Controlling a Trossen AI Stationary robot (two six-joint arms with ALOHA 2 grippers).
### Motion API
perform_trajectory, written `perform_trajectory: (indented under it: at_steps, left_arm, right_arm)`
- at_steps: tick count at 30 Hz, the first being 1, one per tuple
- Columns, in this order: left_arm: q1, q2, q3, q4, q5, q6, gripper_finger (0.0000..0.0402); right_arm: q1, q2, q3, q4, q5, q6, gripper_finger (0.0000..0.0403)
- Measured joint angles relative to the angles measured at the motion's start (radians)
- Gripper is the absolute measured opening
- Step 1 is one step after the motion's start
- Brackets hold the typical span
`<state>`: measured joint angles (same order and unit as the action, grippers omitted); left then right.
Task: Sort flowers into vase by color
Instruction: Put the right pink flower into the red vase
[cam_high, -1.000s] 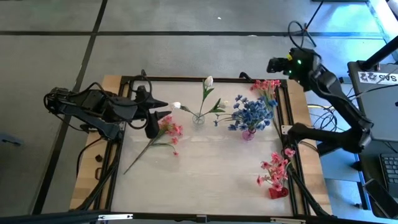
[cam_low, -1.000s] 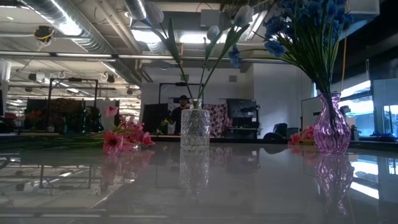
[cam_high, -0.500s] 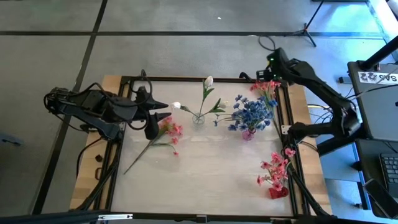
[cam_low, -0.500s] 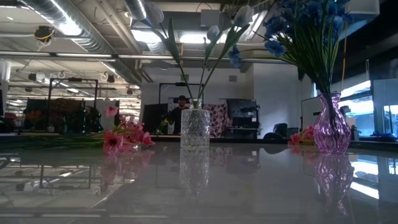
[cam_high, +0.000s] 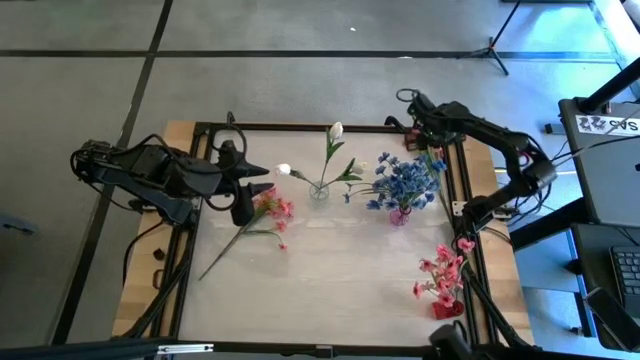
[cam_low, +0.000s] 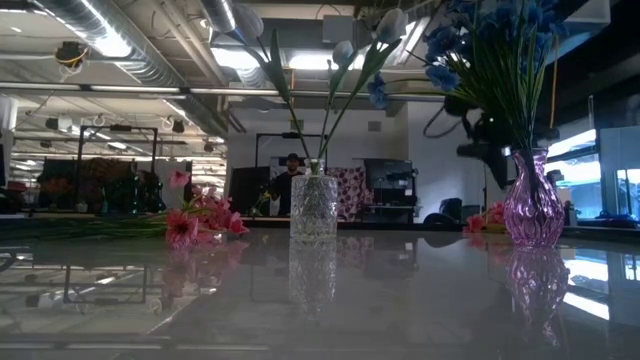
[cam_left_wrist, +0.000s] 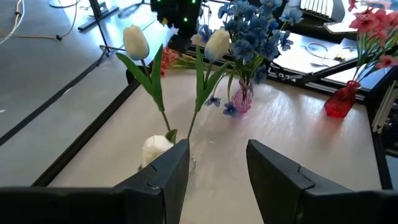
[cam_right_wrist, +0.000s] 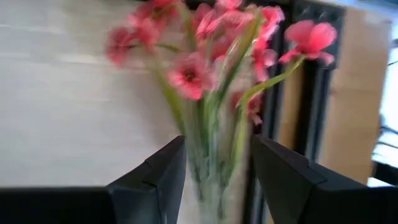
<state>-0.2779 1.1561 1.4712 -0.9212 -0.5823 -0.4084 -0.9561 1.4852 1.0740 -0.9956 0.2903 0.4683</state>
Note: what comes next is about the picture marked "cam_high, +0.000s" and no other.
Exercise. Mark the black keyboard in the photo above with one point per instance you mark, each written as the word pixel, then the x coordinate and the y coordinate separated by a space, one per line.
pixel 627 275

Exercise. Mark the black clamp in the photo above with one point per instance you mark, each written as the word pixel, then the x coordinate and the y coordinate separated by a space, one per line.
pixel 392 121
pixel 230 120

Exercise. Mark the large blue flower bunch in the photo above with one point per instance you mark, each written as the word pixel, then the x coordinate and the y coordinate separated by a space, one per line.
pixel 405 182

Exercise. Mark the small grey box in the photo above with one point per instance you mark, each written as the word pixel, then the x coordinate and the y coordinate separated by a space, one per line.
pixel 554 129

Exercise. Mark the black tripod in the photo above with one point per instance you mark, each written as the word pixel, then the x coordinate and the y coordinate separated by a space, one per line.
pixel 492 49

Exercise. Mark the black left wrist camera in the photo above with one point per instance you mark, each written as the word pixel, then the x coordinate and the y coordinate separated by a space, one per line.
pixel 243 210

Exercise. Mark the black side desk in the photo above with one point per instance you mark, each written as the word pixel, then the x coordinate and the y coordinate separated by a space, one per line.
pixel 592 260

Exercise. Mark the white artificial tulip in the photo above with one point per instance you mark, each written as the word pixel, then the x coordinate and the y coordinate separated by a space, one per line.
pixel 283 169
pixel 336 130
pixel 361 167

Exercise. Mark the silver metal bracket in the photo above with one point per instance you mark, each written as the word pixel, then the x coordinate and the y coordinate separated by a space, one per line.
pixel 185 348
pixel 324 351

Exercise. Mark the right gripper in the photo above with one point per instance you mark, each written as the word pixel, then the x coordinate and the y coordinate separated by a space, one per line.
pixel 430 120

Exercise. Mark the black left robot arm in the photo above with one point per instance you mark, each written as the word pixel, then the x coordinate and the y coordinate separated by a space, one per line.
pixel 140 165

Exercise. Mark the black aluminium frame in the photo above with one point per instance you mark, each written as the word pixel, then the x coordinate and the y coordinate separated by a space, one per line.
pixel 300 127

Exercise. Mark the black pole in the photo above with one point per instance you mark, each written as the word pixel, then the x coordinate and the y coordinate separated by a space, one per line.
pixel 610 85

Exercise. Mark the red glass vase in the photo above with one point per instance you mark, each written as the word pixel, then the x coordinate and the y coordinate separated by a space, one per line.
pixel 445 311

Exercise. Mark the black smartphone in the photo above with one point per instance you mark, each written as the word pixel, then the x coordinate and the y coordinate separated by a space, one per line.
pixel 607 317

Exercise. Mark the grey laptop with sticker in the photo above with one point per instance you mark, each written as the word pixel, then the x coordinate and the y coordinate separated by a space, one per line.
pixel 610 165

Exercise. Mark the black knob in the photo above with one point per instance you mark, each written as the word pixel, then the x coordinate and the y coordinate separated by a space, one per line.
pixel 159 254

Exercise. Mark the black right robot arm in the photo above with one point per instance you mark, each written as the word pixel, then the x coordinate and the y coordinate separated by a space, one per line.
pixel 500 135

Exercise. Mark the small blue flower bunch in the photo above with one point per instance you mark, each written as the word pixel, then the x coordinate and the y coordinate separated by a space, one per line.
pixel 437 165

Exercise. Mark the white mounting plate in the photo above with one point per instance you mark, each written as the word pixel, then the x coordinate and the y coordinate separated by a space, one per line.
pixel 456 208

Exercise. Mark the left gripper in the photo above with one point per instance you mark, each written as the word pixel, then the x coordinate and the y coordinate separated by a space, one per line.
pixel 220 175

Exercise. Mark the small grey object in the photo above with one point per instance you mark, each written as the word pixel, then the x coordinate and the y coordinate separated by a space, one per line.
pixel 17 226

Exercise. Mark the purple glass vase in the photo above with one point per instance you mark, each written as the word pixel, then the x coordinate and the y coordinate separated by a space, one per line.
pixel 399 218

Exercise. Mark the clear glass vase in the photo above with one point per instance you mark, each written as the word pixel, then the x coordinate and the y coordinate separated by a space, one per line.
pixel 319 195

